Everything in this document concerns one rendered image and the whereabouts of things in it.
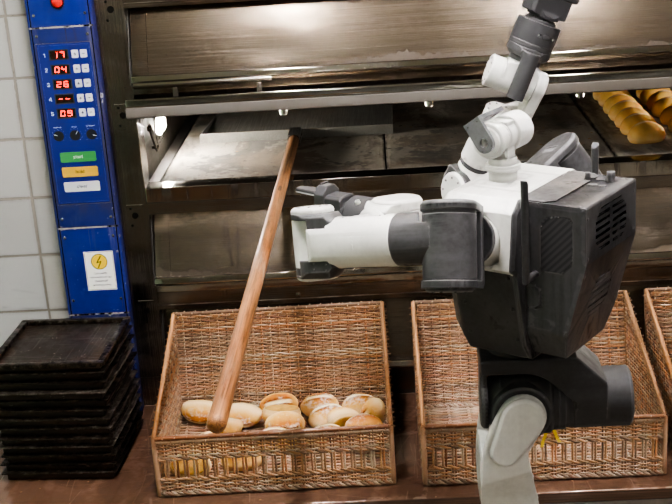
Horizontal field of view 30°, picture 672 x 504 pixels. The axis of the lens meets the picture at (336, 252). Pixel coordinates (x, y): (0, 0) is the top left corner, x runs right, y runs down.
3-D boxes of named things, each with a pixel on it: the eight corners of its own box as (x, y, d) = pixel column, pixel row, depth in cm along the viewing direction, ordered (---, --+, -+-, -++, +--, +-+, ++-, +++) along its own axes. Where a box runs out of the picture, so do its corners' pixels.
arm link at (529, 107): (549, 68, 251) (522, 121, 259) (508, 52, 250) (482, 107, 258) (550, 84, 245) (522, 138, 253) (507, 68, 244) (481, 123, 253)
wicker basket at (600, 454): (412, 396, 331) (407, 298, 322) (627, 385, 328) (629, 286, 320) (420, 488, 285) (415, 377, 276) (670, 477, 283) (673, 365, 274)
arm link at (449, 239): (412, 282, 215) (486, 280, 208) (388, 281, 207) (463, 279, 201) (411, 215, 216) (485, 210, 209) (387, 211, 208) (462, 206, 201)
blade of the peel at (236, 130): (393, 133, 354) (392, 123, 354) (200, 143, 358) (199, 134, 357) (392, 105, 388) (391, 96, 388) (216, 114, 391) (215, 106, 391)
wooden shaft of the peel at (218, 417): (226, 435, 186) (224, 417, 185) (206, 436, 186) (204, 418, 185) (299, 145, 348) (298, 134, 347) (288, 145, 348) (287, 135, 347)
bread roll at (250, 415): (260, 401, 314) (255, 420, 311) (266, 416, 320) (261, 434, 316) (223, 399, 317) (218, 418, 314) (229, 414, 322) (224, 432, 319)
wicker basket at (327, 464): (179, 406, 333) (168, 310, 325) (391, 395, 332) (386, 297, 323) (154, 500, 288) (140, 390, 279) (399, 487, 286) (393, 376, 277)
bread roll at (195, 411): (217, 398, 318) (214, 418, 316) (222, 408, 324) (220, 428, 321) (179, 397, 320) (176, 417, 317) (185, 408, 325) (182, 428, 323)
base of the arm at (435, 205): (440, 293, 217) (499, 292, 210) (400, 292, 207) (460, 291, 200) (439, 207, 218) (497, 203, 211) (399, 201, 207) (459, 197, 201)
